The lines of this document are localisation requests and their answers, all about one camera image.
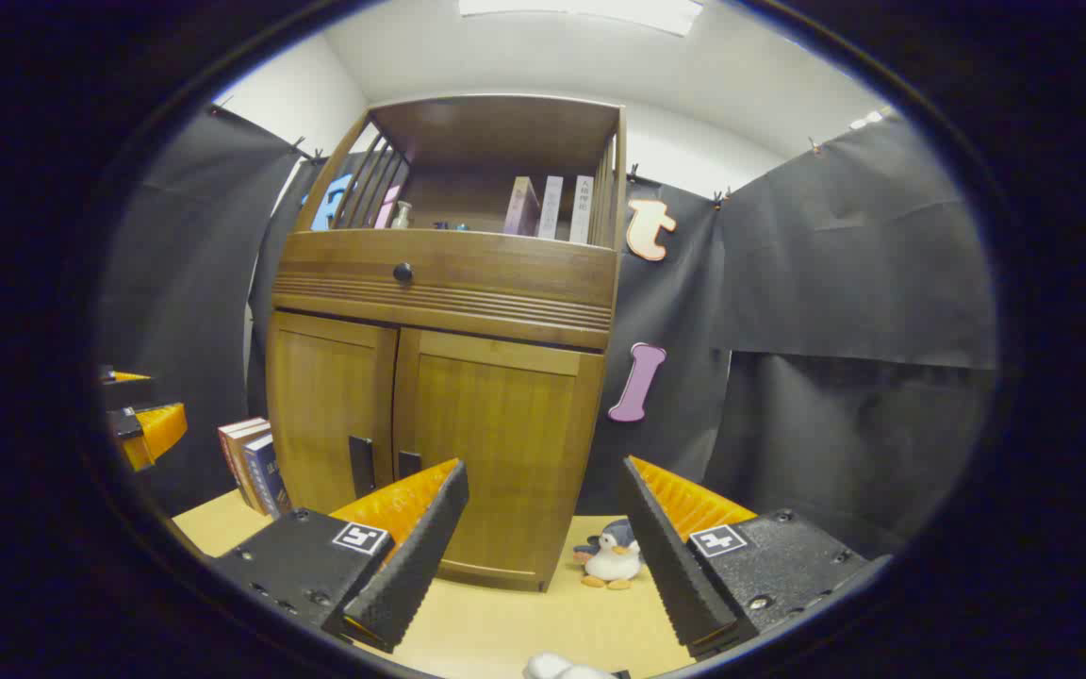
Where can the white book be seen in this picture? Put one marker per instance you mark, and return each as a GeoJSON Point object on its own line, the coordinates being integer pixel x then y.
{"type": "Point", "coordinates": [551, 207]}

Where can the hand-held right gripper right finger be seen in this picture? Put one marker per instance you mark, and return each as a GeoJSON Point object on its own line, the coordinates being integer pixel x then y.
{"type": "Point", "coordinates": [675, 566]}

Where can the brown book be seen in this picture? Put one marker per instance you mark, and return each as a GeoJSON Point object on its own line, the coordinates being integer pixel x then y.
{"type": "Point", "coordinates": [239, 462]}

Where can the penguin plush toy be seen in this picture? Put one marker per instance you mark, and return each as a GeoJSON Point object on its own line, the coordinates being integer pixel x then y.
{"type": "Point", "coordinates": [611, 558]}

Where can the grey-white book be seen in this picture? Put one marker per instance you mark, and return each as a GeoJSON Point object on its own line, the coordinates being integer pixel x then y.
{"type": "Point", "coordinates": [582, 209]}

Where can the pink book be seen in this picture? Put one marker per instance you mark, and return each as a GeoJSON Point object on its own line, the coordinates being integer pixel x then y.
{"type": "Point", "coordinates": [385, 207]}

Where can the small ceiling light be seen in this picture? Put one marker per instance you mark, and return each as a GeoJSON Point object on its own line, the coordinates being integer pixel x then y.
{"type": "Point", "coordinates": [868, 120]}

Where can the red spine book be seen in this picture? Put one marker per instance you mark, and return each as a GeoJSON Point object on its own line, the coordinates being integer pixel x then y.
{"type": "Point", "coordinates": [228, 448]}

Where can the long ceiling light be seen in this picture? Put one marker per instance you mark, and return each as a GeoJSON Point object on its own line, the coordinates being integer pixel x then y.
{"type": "Point", "coordinates": [590, 11]}

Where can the black backdrop cloth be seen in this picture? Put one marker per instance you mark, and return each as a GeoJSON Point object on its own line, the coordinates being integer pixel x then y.
{"type": "Point", "coordinates": [835, 283]}

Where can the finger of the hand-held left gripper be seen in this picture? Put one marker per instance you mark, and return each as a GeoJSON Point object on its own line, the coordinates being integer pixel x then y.
{"type": "Point", "coordinates": [128, 389]}
{"type": "Point", "coordinates": [158, 432]}

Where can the black round drawer knob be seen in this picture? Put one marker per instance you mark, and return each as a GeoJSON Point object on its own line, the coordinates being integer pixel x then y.
{"type": "Point", "coordinates": [403, 273]}

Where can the wooden cabinet door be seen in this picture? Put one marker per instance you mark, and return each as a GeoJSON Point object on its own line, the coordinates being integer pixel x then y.
{"type": "Point", "coordinates": [326, 405]}
{"type": "Point", "coordinates": [505, 443]}

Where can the wooden cabinet drawer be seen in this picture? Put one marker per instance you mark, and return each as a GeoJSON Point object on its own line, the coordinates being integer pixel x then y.
{"type": "Point", "coordinates": [505, 269]}

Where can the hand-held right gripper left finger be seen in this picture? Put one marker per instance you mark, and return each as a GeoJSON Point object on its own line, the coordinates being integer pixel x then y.
{"type": "Point", "coordinates": [411, 566]}

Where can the blue book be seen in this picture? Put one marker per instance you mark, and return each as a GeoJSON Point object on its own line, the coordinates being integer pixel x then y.
{"type": "Point", "coordinates": [265, 476]}

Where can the wooden double-door shoe cabinet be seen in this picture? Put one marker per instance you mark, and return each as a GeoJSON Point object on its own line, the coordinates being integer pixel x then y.
{"type": "Point", "coordinates": [468, 141]}

